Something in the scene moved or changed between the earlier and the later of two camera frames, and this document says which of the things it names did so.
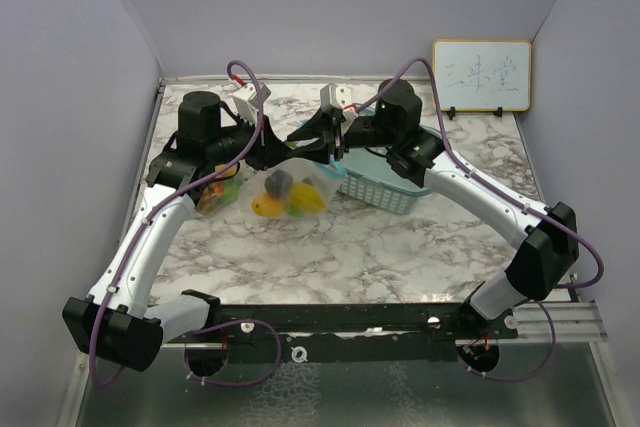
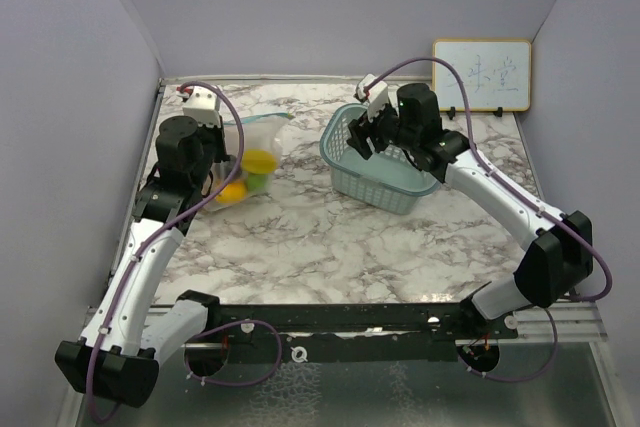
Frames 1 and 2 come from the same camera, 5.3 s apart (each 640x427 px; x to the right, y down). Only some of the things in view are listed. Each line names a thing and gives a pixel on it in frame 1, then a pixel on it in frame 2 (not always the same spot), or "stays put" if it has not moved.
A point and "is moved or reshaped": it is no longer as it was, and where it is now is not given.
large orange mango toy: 266,206 -> 232,193
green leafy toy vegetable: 295,210 -> 257,182
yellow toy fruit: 307,196 is moved or reshaped
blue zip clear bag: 297,188 -> 250,169
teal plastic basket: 371,180 stays put
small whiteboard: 488,75 stays put
